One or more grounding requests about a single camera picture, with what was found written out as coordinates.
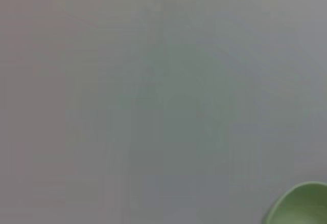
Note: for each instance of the green plate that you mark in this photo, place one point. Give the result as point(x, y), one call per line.
point(304, 206)

